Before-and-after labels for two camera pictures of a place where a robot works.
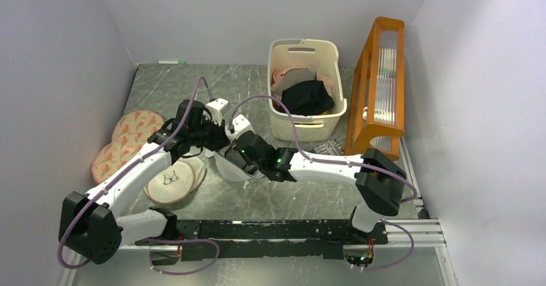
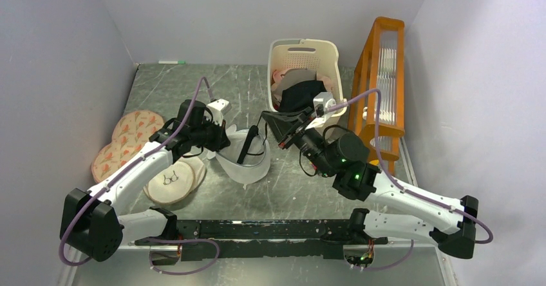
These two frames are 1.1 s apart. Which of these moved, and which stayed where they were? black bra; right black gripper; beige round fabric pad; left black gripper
Moved: right black gripper
Stayed: beige round fabric pad; black bra; left black gripper
